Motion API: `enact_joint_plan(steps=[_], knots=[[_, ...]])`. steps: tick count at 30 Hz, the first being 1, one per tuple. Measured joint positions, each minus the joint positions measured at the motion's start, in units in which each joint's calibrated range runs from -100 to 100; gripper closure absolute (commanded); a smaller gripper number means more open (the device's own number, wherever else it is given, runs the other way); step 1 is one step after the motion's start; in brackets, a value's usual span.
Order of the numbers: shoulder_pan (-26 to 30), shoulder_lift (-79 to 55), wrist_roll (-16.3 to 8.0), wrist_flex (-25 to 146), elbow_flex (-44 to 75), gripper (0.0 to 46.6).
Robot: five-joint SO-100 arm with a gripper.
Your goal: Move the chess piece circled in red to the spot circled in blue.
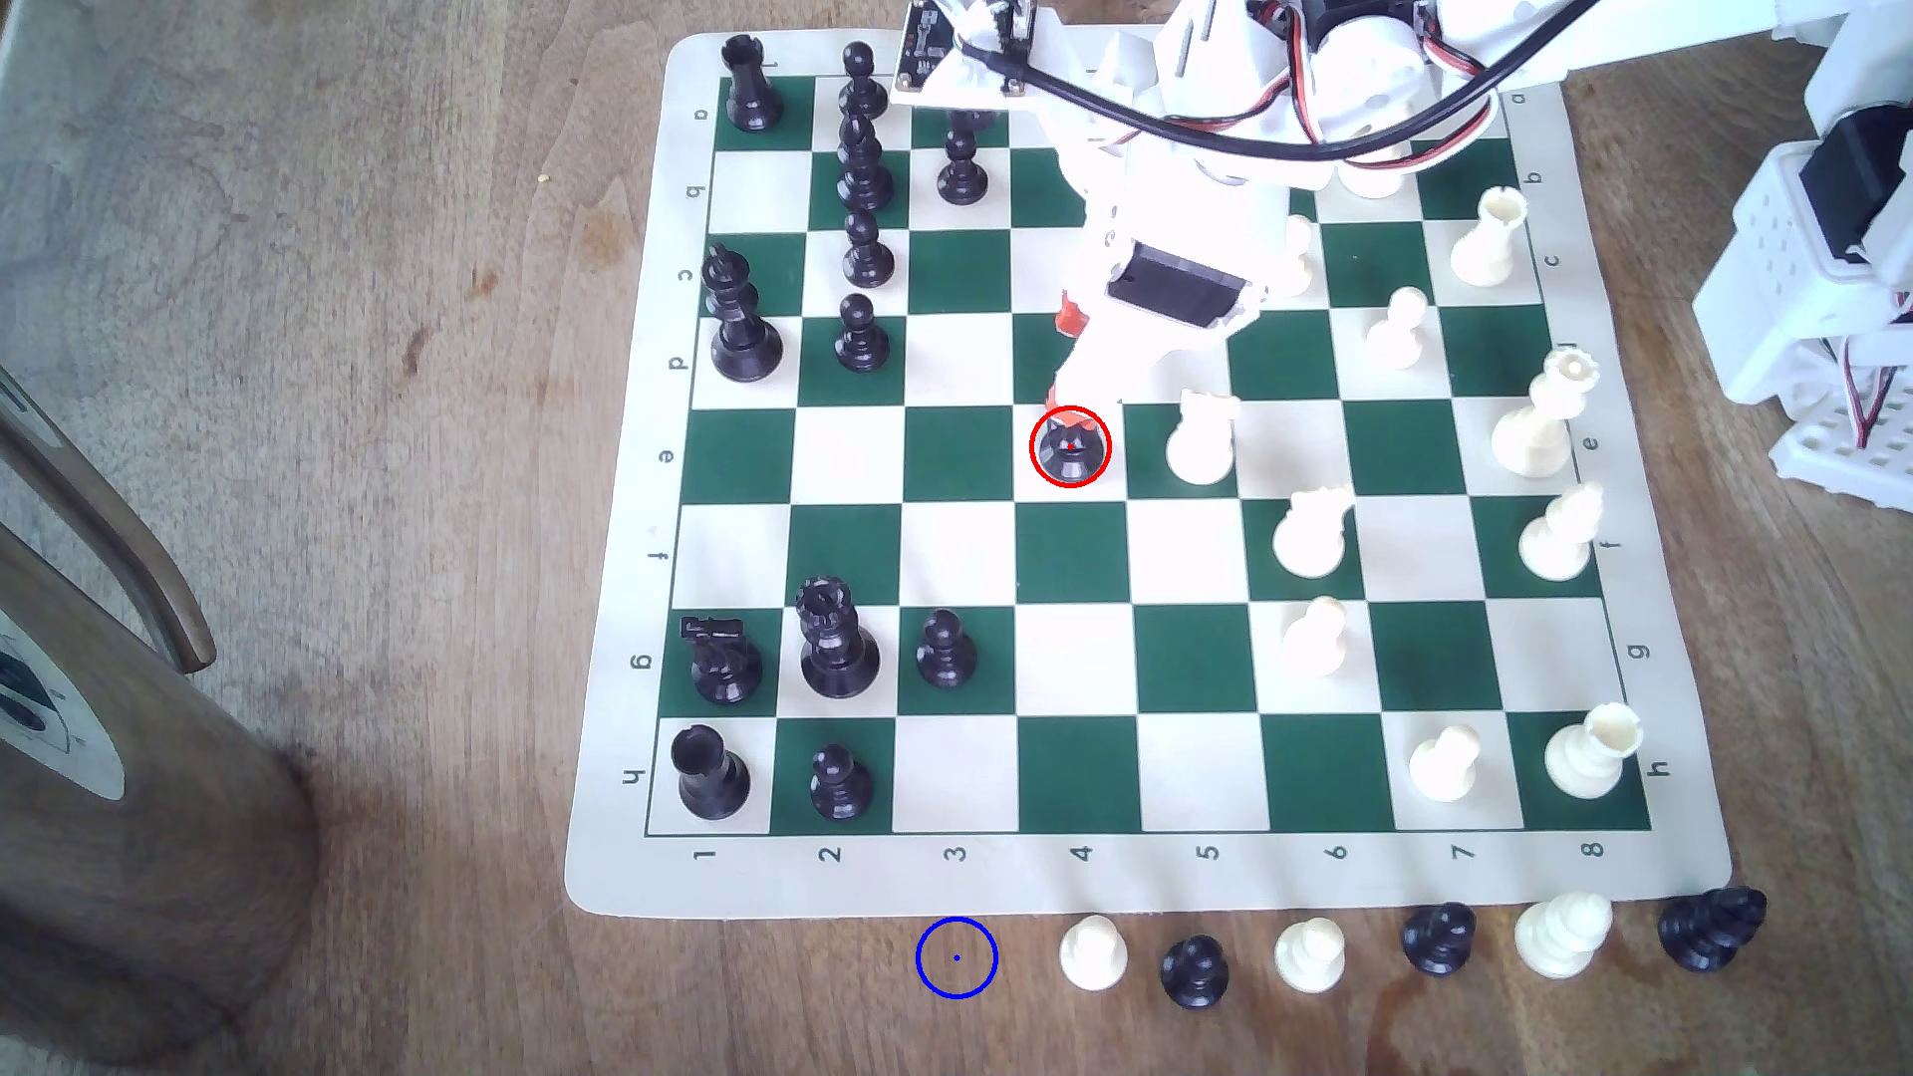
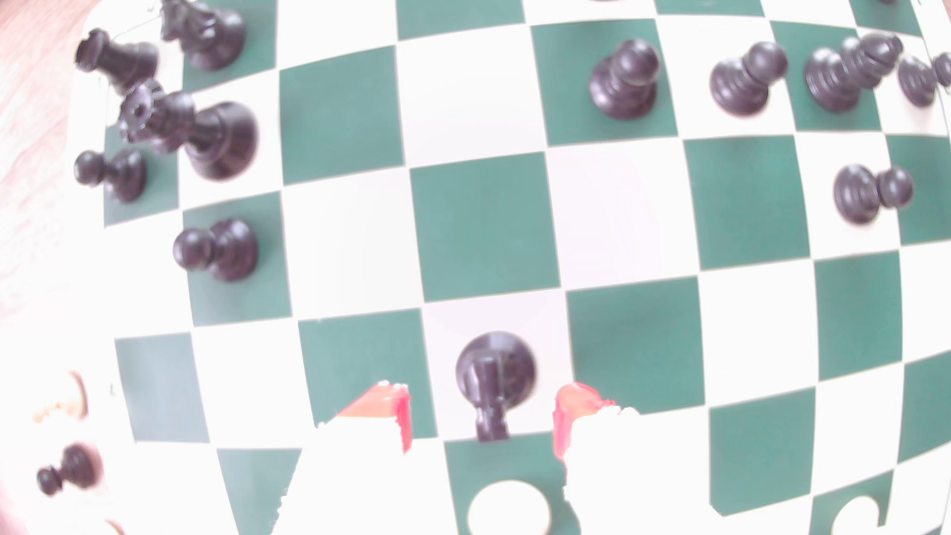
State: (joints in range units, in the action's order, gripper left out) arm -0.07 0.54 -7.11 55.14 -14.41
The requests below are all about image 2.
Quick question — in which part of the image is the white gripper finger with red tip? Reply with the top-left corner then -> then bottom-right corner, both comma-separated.
553,382 -> 723,535
271,380 -> 450,535

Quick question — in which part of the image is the black chess knight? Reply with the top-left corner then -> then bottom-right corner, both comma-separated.
455,331 -> 537,444

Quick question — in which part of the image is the white chess pawn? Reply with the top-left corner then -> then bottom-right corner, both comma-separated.
467,480 -> 553,535

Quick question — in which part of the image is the white chess piece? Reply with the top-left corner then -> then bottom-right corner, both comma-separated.
831,494 -> 887,535
31,370 -> 89,426

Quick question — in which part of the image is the black chess pawn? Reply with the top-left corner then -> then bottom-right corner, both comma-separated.
73,149 -> 148,204
897,52 -> 951,108
172,217 -> 260,282
36,443 -> 102,498
589,39 -> 661,120
833,163 -> 915,226
709,41 -> 789,117

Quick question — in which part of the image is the green and white chess mat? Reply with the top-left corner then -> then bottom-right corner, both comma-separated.
63,0 -> 951,535

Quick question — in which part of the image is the black chess queen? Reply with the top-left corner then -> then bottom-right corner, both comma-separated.
116,78 -> 260,182

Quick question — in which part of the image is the black chess bishop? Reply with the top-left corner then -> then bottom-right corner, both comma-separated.
804,32 -> 905,114

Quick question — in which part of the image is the black chess rook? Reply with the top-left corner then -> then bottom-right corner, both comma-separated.
74,28 -> 160,95

